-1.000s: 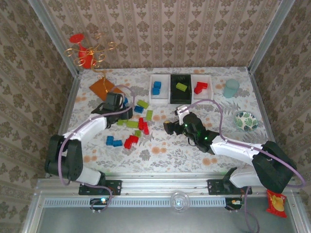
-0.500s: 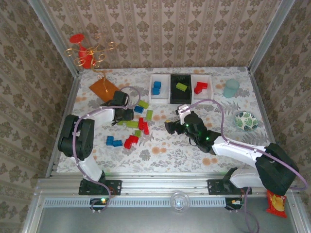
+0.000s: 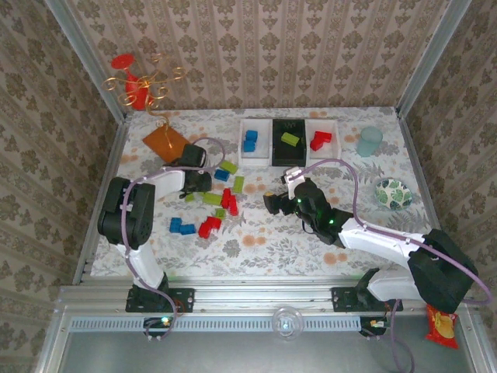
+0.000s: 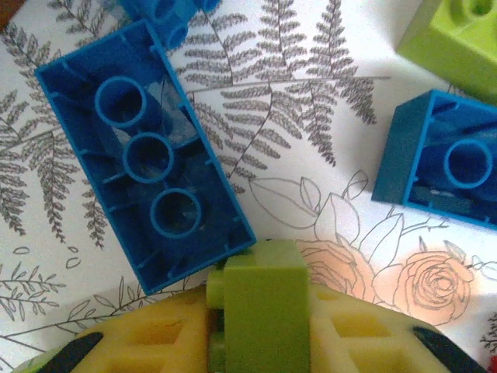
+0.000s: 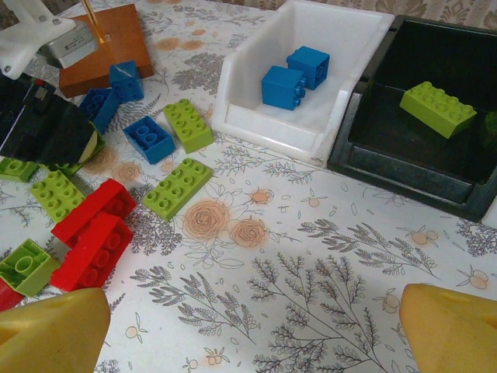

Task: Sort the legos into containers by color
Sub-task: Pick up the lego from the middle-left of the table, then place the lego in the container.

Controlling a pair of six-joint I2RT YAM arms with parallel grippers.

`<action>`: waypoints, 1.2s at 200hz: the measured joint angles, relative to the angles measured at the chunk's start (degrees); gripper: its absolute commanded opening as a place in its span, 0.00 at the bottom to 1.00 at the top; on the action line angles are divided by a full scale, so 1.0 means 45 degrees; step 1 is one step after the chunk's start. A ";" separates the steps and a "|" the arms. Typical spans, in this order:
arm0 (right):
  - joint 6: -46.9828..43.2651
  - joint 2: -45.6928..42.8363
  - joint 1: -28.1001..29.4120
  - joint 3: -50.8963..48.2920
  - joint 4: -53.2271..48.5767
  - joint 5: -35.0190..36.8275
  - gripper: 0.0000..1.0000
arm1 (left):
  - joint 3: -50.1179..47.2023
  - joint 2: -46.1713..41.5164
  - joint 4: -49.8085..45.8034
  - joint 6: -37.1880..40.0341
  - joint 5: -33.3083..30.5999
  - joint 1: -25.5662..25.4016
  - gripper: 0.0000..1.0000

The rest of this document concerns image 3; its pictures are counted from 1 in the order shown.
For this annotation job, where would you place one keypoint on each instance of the aluminium frame post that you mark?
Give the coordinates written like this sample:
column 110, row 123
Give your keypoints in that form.
column 91, row 64
column 431, row 58

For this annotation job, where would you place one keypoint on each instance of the black plastic bin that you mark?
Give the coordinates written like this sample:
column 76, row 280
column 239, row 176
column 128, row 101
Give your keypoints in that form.
column 289, row 155

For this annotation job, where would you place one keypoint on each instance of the red plastic goblet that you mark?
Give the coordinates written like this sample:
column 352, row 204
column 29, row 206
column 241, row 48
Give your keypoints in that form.
column 123, row 61

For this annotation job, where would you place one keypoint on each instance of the clear plastic dome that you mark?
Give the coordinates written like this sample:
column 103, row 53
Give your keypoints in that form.
column 287, row 322

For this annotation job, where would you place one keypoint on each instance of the small circuit board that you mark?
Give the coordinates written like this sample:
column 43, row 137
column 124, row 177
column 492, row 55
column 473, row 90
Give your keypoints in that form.
column 372, row 324
column 165, row 321

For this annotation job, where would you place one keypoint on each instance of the translucent pale blue cup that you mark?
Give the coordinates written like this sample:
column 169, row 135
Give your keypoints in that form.
column 369, row 141

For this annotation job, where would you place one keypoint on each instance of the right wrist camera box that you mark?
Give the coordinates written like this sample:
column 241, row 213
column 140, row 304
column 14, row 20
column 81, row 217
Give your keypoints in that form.
column 293, row 175

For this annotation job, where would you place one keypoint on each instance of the grey metal sheet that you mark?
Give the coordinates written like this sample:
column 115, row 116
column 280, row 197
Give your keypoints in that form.
column 233, row 353

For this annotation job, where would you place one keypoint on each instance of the aluminium front rail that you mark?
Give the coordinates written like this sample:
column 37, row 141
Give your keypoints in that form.
column 264, row 295

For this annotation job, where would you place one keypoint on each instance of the red lego brick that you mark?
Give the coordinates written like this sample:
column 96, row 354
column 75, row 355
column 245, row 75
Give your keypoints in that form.
column 233, row 206
column 204, row 231
column 225, row 197
column 214, row 222
column 316, row 145
column 324, row 136

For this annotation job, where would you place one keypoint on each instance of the floral tablecloth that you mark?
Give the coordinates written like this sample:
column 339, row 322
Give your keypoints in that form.
column 272, row 248

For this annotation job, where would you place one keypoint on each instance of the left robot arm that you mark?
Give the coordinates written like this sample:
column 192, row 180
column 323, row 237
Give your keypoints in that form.
column 116, row 217

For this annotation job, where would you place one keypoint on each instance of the red snack bag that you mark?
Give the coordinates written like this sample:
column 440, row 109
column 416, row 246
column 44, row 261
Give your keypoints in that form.
column 442, row 330

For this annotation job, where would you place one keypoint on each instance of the white plastic bin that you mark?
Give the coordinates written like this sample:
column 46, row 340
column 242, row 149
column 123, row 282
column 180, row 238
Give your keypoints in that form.
column 262, row 159
column 330, row 153

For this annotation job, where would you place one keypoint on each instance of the blue lego brick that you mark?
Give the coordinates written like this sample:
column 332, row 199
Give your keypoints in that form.
column 249, row 146
column 251, row 134
column 187, row 229
column 222, row 175
column 175, row 224

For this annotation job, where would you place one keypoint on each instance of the leaf print bowl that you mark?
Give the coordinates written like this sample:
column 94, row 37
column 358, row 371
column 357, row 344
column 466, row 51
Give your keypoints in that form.
column 394, row 194

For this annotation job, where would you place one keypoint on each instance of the aluminium side rail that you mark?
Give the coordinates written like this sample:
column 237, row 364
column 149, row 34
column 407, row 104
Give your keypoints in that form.
column 112, row 163
column 413, row 155

